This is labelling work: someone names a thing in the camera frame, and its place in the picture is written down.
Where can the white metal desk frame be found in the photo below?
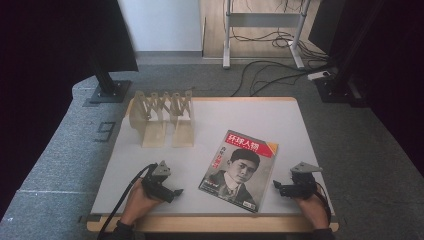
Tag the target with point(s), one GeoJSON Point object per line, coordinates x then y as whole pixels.
{"type": "Point", "coordinates": [263, 23]}

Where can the black curtain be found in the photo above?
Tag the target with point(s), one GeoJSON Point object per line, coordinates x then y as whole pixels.
{"type": "Point", "coordinates": [50, 50]}
{"type": "Point", "coordinates": [393, 83]}

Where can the black metal stand with base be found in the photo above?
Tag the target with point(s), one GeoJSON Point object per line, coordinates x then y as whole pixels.
{"type": "Point", "coordinates": [336, 86]}
{"type": "Point", "coordinates": [108, 85]}

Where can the white power strip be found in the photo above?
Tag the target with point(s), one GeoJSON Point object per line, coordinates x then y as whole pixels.
{"type": "Point", "coordinates": [319, 75]}

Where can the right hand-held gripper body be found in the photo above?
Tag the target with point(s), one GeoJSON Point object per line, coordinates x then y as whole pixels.
{"type": "Point", "coordinates": [301, 185]}

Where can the person's left hand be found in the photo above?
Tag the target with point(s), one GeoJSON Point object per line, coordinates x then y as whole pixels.
{"type": "Point", "coordinates": [138, 203]}

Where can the wooden folding book rack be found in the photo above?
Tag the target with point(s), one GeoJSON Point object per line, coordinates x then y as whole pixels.
{"type": "Point", "coordinates": [163, 120]}

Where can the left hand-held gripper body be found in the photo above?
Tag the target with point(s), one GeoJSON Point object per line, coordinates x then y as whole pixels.
{"type": "Point", "coordinates": [156, 185]}

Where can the person's right hand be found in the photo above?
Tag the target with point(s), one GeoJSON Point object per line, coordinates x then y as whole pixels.
{"type": "Point", "coordinates": [313, 210]}

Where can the magazine with portrait cover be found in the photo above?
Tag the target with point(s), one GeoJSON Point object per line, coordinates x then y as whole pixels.
{"type": "Point", "coordinates": [238, 171]}

